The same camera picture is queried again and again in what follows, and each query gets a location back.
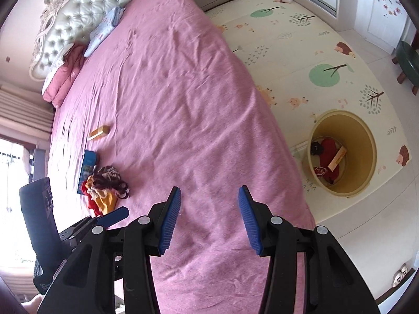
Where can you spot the red cloth bag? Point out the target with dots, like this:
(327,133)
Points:
(329,150)

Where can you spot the person's left hand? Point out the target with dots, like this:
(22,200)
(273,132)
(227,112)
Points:
(31,307)

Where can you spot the red fabric piece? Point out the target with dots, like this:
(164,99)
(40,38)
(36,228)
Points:
(91,204)

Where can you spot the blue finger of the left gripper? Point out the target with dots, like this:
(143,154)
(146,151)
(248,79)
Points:
(113,217)

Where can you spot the green stool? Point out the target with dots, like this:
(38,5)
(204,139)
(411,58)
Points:
(407,58)

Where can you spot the beige curtain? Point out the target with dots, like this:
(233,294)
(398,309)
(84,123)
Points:
(26,113)

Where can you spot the green tufted headboard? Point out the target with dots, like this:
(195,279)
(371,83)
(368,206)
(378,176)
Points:
(64,22)

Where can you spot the red white wrapper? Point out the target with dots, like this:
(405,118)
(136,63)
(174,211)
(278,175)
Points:
(320,171)

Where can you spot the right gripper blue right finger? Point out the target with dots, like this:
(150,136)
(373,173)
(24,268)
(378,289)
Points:
(332,283)

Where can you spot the gold slim box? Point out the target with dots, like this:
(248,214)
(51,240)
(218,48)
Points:
(337,159)

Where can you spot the dark grey sock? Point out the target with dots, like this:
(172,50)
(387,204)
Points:
(316,148)

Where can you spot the folded pink quilt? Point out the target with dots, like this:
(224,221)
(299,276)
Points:
(65,76)

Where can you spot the blue carton box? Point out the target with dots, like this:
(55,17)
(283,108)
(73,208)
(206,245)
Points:
(89,162)

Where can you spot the dark maroon glove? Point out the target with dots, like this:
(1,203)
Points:
(109,178)

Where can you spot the amber perfume bottle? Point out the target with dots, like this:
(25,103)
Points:
(98,133)

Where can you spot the folded light blue blanket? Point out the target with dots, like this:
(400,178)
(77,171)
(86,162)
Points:
(106,26)

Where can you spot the cartoon play mat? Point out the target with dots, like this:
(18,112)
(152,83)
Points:
(317,87)

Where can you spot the yellow trash bin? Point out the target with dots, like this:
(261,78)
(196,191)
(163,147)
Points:
(356,168)

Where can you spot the pink bed sheet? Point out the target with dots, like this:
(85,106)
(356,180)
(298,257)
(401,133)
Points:
(183,111)

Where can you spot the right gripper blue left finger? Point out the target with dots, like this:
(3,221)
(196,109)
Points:
(85,284)

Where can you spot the mustard drawstring pouch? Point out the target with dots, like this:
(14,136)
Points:
(105,199)

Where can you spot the striped white pillow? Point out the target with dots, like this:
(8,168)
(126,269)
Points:
(57,63)

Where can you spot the white sliding wardrobe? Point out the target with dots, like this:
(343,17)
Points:
(383,23)

